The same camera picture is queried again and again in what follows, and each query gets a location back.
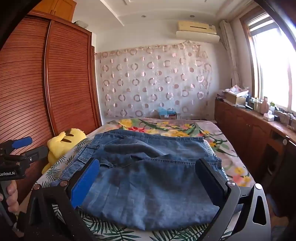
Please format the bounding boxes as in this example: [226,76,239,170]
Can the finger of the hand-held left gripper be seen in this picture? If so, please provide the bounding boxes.
[14,146,48,163]
[0,136,33,154]

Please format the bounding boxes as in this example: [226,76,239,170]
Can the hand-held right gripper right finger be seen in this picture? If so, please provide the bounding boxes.
[195,158,271,241]

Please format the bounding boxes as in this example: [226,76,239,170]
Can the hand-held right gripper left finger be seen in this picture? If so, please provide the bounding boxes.
[23,158,101,241]

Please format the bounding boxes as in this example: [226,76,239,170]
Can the blue denim pants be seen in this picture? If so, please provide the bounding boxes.
[50,130,228,231]

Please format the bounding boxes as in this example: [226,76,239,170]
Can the person's left hand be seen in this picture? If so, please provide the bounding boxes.
[0,179,19,216]

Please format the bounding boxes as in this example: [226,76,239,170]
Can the yellow plush toy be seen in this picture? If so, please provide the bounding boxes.
[42,128,87,175]

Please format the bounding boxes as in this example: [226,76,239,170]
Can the floral blanket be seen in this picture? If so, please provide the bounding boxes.
[105,118,256,187]

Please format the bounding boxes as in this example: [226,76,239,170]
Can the leaf-printed bed sheet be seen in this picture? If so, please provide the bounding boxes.
[32,133,243,241]

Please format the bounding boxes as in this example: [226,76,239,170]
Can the long wooden cabinet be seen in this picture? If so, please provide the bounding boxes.
[215,97,296,197]

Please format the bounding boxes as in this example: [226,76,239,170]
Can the wooden slatted wardrobe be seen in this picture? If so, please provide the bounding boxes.
[0,10,102,204]

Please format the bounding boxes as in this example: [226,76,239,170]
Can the box with blue contents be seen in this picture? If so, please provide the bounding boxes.
[158,108,178,120]

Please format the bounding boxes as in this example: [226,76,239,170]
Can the cardboard box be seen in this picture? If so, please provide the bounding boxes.
[225,92,247,105]

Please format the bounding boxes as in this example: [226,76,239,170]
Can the pink bottle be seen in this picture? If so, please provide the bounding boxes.
[261,96,270,114]

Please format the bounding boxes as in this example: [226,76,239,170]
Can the floral cloth bundle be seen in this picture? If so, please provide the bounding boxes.
[228,84,249,95]

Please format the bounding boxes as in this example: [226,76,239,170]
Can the white power strip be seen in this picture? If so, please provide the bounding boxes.
[275,111,296,127]

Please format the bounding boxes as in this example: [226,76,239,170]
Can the circle-patterned sheer curtain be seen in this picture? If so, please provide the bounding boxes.
[95,42,213,120]

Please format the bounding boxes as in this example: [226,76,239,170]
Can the beige window curtain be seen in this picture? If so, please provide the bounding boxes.
[220,20,242,87]

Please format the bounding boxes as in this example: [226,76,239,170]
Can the wooden overhead cabinet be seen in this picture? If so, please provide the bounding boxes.
[32,0,77,23]

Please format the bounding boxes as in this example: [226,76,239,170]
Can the black frame with round knob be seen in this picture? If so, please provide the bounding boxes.
[266,136,291,163]

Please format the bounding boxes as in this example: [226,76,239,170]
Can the white wall air conditioner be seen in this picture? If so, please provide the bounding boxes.
[176,20,220,44]

